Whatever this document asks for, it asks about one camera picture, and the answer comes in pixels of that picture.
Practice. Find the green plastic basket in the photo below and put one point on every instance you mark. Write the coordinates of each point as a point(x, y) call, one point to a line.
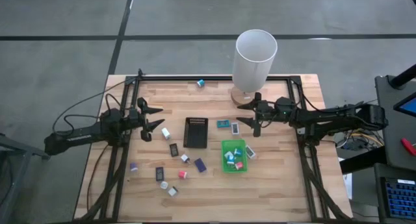
point(224, 144)

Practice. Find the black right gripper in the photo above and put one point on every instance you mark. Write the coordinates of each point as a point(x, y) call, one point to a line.
point(265, 112)

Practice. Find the purple white USB charger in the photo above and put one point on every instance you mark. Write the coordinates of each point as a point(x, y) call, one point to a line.
point(133, 167)

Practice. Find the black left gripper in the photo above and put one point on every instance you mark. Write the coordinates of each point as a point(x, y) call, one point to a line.
point(143, 118)

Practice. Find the blue white USB charger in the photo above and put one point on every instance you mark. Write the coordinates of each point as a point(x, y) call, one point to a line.
point(230, 161)
point(201, 83)
point(238, 152)
point(228, 155)

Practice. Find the white-red small block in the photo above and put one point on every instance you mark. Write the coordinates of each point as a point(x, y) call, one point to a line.
point(185, 158)

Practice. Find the blue screen monitor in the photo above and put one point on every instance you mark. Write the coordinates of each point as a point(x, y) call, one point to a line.
point(408, 106)

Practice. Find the black white USB charger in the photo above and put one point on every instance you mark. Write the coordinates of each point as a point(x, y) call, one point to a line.
point(172, 191)

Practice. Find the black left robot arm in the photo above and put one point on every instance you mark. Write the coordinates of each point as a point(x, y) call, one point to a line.
point(81, 134)

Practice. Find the white paper sheet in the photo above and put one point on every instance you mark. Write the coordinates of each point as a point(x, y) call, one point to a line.
point(348, 185)

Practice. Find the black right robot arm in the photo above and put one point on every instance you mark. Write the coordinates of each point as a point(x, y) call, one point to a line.
point(325, 118)

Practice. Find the red hand tool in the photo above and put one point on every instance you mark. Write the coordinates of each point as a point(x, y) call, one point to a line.
point(407, 145)

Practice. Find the backlit keyboard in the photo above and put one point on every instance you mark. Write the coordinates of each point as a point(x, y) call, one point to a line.
point(401, 199)

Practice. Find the black plastic basket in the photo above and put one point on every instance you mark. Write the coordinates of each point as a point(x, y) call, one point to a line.
point(195, 136)

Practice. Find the pink white USB charger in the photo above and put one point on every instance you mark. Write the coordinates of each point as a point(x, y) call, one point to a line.
point(182, 174)

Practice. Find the navy blue digital clock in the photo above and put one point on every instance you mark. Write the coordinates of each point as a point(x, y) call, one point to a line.
point(200, 165)

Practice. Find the red white USB charger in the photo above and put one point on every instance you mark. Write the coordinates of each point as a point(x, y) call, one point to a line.
point(239, 166)

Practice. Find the black frame clamp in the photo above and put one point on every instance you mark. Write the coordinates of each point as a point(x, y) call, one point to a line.
point(140, 73)

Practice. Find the black operator station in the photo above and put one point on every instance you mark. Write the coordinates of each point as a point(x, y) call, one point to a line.
point(390, 126)

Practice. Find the grey metal stand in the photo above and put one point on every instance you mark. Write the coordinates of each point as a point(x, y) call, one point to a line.
point(19, 149)

